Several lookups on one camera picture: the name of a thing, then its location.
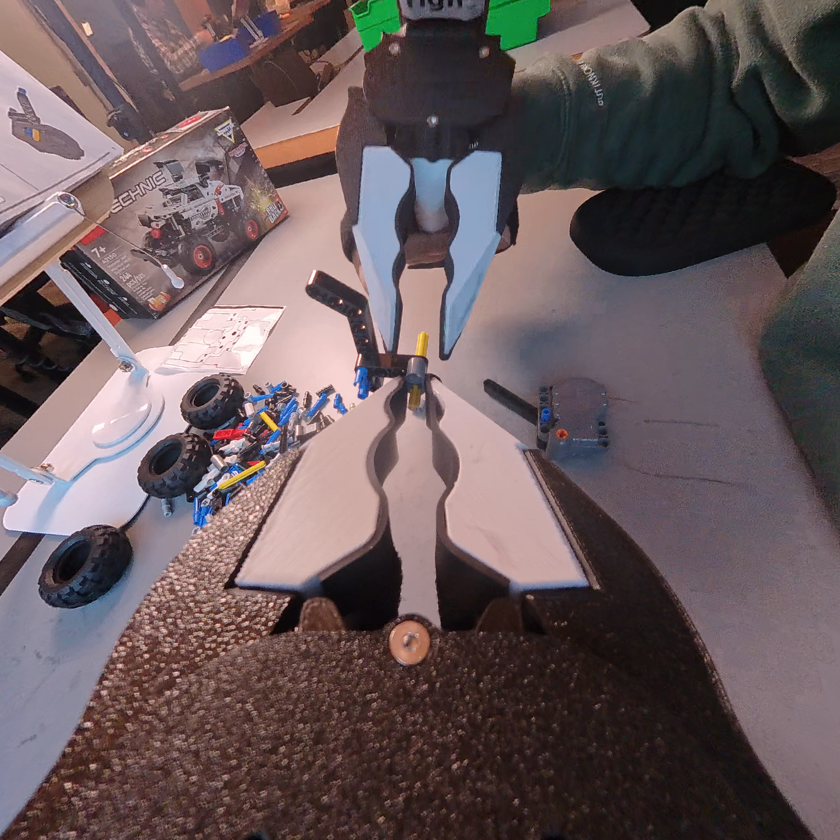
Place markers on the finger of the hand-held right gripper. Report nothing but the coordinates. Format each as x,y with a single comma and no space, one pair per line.
378,223
475,223

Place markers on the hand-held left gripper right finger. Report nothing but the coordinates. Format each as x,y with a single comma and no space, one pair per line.
512,519

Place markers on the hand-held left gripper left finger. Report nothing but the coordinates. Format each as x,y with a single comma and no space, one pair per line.
315,519

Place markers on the black beam frame yellow pins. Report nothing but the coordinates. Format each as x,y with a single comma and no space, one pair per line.
344,309

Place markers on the pile of small building bricks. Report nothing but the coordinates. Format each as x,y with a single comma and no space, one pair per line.
263,427

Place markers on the grey motor block assembly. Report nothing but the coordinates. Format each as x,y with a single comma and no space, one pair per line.
574,420

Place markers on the black beam brick assembly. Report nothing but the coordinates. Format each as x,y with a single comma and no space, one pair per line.
509,400

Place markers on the instruction booklet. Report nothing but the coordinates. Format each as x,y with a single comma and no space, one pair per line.
46,138

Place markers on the person's right forearm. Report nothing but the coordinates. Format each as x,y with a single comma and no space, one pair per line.
683,92

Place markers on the grey desk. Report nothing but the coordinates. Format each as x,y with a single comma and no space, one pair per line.
656,394

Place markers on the green plastic crate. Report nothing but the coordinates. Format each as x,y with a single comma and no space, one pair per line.
519,16

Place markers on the wood-edged table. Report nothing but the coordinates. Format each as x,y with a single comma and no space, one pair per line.
302,125

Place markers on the black toy tyre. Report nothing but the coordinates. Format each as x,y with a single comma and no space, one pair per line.
85,565
175,463
213,400

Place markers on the clear sticker sheet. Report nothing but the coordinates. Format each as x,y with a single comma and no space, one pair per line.
230,335

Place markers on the toy truck box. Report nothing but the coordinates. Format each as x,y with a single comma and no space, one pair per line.
184,217

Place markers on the white book stand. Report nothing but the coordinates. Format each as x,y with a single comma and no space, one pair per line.
92,460

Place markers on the person's torso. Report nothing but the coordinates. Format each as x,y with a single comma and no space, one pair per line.
807,355

